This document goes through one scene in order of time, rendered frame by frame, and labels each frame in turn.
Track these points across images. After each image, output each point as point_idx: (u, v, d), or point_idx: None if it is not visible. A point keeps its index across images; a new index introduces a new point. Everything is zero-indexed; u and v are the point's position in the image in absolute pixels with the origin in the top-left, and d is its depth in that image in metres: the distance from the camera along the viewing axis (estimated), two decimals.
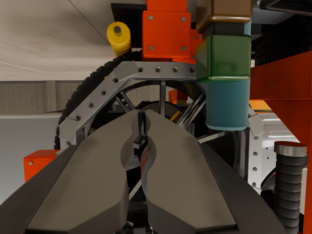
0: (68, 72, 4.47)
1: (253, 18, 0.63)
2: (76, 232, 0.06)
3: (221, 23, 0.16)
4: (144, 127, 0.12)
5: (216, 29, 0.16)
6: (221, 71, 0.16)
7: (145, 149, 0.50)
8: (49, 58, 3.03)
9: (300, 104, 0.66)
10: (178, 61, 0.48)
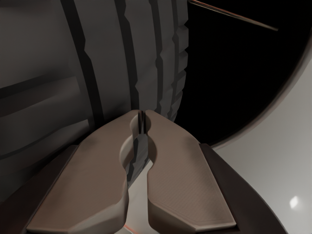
0: None
1: None
2: (76, 232, 0.06)
3: None
4: (144, 127, 0.12)
5: None
6: None
7: None
8: None
9: None
10: None
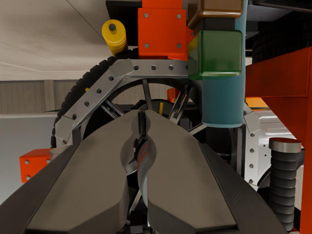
0: (65, 71, 4.45)
1: (249, 16, 0.63)
2: (76, 232, 0.06)
3: (211, 19, 0.16)
4: (144, 127, 0.12)
5: (206, 25, 0.16)
6: (212, 67, 0.16)
7: (142, 147, 0.50)
8: (47, 57, 3.02)
9: (296, 101, 0.66)
10: (174, 58, 0.48)
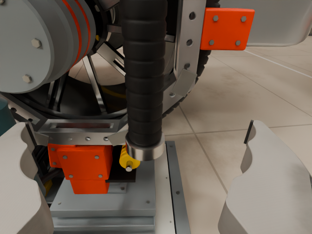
0: None
1: None
2: None
3: None
4: (246, 137, 0.11)
5: None
6: None
7: (88, 50, 0.36)
8: (225, 65, 3.20)
9: None
10: (67, 146, 0.47)
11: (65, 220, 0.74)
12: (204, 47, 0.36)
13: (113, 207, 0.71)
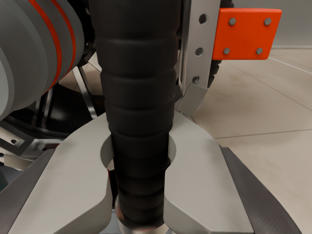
0: None
1: (16, 176, 0.61)
2: None
3: None
4: None
5: None
6: None
7: (75, 63, 0.30)
8: (231, 66, 3.12)
9: None
10: None
11: None
12: (217, 56, 0.29)
13: (112, 230, 0.64)
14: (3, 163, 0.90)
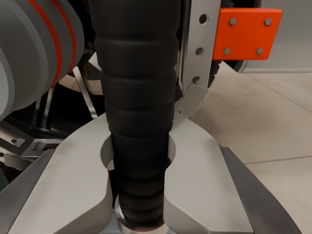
0: None
1: None
2: None
3: None
4: None
5: None
6: None
7: (75, 63, 0.30)
8: None
9: None
10: None
11: None
12: (218, 56, 0.29)
13: (112, 229, 0.64)
14: None
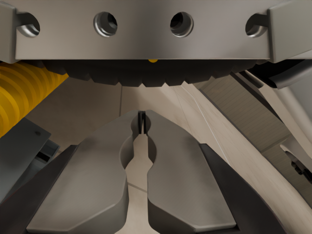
0: None
1: None
2: (76, 232, 0.06)
3: None
4: (144, 127, 0.12)
5: None
6: None
7: None
8: (181, 108, 2.99)
9: None
10: None
11: None
12: None
13: None
14: None
